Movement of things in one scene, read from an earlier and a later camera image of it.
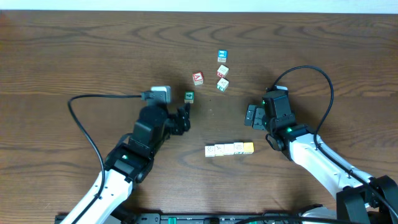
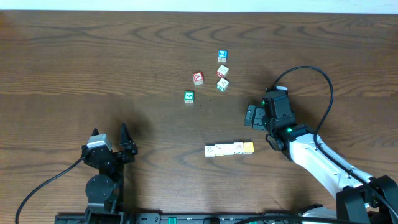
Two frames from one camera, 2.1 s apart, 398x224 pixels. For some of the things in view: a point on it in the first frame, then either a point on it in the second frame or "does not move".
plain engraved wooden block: (219, 150) does not move
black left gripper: (175, 121) to (115, 156)
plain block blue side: (209, 151) does not move
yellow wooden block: (249, 147) does not move
